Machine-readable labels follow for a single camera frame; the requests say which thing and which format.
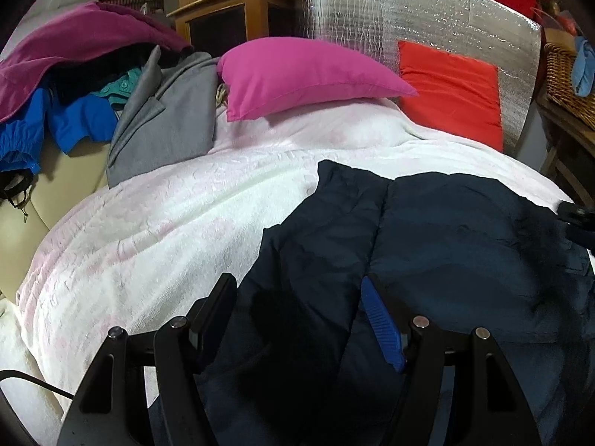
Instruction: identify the blue garment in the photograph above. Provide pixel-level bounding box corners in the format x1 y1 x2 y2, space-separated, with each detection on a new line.
0 88 119 175

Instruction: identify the white fleece blanket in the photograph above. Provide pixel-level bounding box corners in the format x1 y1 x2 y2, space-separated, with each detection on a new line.
0 97 577 446

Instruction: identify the grey garment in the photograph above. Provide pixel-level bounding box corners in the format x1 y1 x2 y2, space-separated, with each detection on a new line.
106 45 224 189

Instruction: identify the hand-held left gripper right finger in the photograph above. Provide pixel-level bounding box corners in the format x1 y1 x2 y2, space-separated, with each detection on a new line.
360 275 542 446

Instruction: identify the wicker basket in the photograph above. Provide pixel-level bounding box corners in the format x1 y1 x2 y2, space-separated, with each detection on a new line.
541 42 595 124

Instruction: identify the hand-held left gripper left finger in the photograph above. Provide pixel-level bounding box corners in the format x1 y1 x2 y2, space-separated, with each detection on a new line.
56 273 239 446

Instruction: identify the black garment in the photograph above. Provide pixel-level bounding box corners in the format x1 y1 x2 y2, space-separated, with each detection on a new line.
0 42 193 210

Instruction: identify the wooden cabinet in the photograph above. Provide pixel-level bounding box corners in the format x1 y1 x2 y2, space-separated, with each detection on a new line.
166 0 298 59

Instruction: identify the black cable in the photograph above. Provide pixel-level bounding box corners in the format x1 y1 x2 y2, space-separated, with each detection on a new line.
0 369 75 403

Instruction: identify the silver foil insulation sheet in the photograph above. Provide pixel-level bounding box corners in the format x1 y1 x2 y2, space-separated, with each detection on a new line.
293 0 544 159

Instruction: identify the pink pillow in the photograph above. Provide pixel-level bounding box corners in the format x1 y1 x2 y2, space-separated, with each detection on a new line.
216 37 419 123

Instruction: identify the navy puffer jacket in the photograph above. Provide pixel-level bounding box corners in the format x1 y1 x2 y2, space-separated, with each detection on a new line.
149 160 595 446

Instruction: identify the beige sofa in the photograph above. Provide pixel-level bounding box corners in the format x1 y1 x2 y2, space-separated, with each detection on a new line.
0 146 112 305

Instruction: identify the light blue cloth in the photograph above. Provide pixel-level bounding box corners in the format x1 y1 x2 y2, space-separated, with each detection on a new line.
572 37 595 98

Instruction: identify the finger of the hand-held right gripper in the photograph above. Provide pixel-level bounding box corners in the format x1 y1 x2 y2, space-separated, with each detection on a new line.
557 200 595 261

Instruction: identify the teal garment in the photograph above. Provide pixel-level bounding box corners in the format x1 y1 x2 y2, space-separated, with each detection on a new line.
90 67 142 110

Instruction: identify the magenta garment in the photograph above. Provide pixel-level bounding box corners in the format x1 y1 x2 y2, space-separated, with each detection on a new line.
0 1 196 124

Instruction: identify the red pillow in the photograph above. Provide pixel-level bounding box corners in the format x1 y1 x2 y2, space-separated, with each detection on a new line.
397 40 505 153

